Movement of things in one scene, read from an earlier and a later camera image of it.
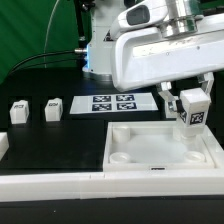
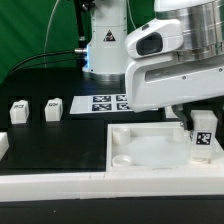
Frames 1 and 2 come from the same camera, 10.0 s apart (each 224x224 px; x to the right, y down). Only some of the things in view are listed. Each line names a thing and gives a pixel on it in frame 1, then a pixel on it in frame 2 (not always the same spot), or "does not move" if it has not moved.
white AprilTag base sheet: [112, 103] does not move
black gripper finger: [164, 88] -> [183, 111]
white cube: [19, 112] does not move
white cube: [54, 110] does not move
